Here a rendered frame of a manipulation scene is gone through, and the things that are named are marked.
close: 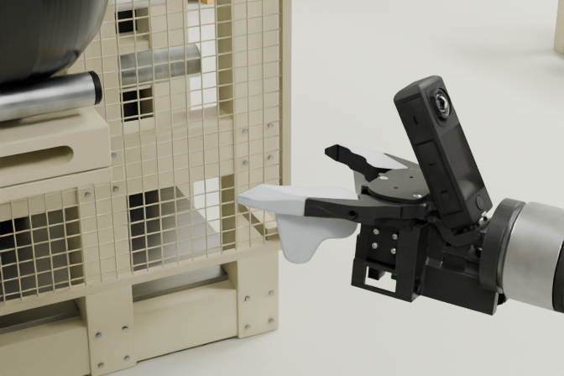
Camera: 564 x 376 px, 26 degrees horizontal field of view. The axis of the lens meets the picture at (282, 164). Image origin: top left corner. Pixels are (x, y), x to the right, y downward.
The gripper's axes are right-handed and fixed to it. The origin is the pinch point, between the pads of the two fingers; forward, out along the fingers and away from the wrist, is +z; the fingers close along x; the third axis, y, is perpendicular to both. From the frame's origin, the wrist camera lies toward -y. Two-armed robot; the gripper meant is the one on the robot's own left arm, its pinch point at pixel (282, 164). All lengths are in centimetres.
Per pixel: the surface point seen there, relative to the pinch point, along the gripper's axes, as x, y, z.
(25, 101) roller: 30, 12, 53
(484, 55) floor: 312, 65, 90
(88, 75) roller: 38, 9, 49
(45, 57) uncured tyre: 28, 5, 48
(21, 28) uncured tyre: 22, 0, 47
